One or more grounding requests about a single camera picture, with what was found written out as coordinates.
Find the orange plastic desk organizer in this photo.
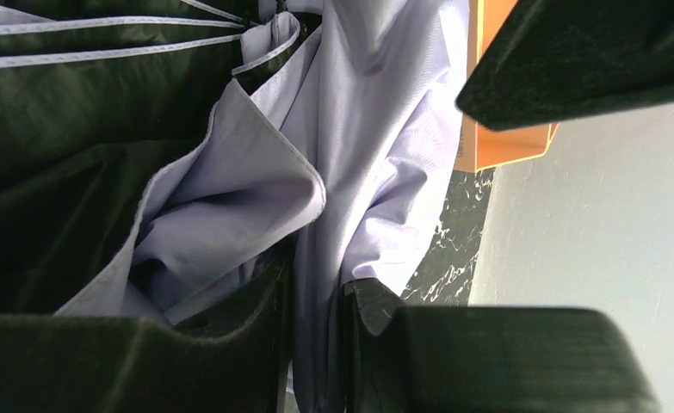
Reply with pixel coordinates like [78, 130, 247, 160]
[454, 1, 558, 173]

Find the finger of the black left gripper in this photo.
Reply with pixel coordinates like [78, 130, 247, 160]
[454, 0, 674, 133]

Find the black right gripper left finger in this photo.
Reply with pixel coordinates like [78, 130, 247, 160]
[0, 240, 294, 412]

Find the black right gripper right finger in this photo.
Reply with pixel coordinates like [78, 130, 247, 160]
[342, 278, 659, 412]

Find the lavender folding umbrella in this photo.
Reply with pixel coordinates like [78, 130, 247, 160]
[0, 1, 468, 412]

